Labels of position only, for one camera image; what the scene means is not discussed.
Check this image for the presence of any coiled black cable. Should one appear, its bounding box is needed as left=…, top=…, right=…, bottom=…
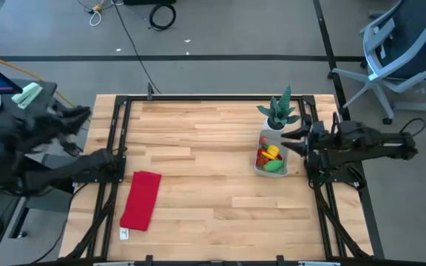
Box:
left=149, top=3, right=178, bottom=32

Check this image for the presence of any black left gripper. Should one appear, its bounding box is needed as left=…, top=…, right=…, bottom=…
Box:
left=15, top=106, right=92, bottom=152

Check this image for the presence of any black aluminium table frame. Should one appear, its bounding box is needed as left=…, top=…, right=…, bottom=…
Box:
left=59, top=94, right=375, bottom=259

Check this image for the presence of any artificial green plant white pot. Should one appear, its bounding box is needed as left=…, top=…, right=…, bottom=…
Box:
left=256, top=84, right=302, bottom=133

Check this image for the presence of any white plastic bin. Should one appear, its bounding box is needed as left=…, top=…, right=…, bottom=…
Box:
left=253, top=129, right=290, bottom=179

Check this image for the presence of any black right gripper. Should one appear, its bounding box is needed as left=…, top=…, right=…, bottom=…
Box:
left=280, top=120, right=343, bottom=158

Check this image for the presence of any black floor box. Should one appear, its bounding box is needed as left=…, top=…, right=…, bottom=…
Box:
left=123, top=0, right=177, bottom=6

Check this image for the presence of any large red toy strawberry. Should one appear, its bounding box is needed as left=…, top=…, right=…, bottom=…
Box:
left=255, top=147, right=270, bottom=168

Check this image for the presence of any red cloth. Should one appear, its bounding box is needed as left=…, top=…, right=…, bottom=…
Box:
left=119, top=170, right=163, bottom=232

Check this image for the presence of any mint green stapler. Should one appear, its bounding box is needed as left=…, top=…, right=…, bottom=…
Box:
left=10, top=81, right=44, bottom=110

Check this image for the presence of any black floor cable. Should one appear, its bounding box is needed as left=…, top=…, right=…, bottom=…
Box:
left=111, top=0, right=162, bottom=95

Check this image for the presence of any orange floor cable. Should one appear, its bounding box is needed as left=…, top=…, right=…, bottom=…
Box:
left=0, top=49, right=76, bottom=108

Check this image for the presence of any white cable loop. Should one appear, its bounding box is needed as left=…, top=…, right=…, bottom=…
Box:
left=89, top=10, right=103, bottom=27

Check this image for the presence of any black side desk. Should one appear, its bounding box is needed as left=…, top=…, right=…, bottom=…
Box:
left=0, top=78, right=92, bottom=266

